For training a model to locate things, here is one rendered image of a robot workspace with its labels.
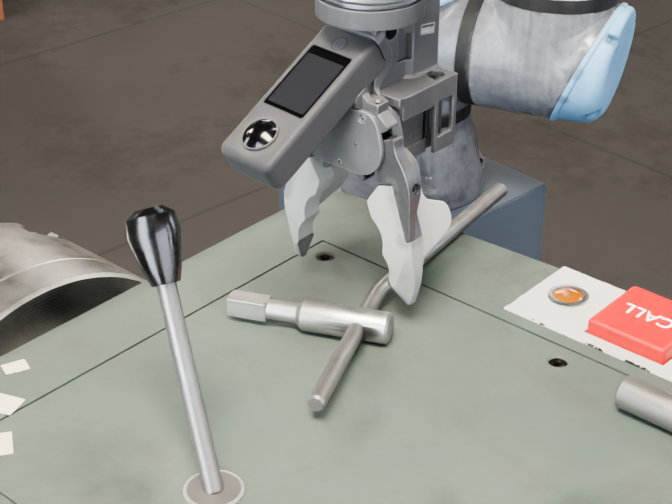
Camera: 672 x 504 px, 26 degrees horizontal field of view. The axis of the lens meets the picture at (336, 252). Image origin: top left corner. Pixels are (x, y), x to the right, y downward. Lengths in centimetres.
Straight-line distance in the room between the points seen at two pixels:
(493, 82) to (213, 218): 241
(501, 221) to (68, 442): 70
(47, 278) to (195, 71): 352
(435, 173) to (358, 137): 51
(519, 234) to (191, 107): 290
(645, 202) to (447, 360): 294
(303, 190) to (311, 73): 11
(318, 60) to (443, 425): 25
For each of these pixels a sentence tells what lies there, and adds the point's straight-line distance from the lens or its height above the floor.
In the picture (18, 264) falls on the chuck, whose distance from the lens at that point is 113.
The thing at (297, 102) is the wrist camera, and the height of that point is 142.
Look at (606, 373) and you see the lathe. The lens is 97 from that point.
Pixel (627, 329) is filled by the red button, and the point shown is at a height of 127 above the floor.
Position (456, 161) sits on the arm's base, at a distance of 146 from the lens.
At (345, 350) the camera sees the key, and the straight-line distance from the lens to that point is 94.
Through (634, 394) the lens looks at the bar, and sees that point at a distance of 92.
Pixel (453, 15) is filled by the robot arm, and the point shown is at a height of 130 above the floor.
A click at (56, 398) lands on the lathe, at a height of 125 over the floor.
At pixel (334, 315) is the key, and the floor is 127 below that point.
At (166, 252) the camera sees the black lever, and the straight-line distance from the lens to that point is 84.
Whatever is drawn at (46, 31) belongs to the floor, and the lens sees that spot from 500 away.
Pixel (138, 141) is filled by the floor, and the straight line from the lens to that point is 417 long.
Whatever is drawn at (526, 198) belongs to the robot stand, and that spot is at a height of 109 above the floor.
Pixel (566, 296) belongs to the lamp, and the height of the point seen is 126.
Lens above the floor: 180
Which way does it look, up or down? 30 degrees down
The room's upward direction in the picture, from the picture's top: straight up
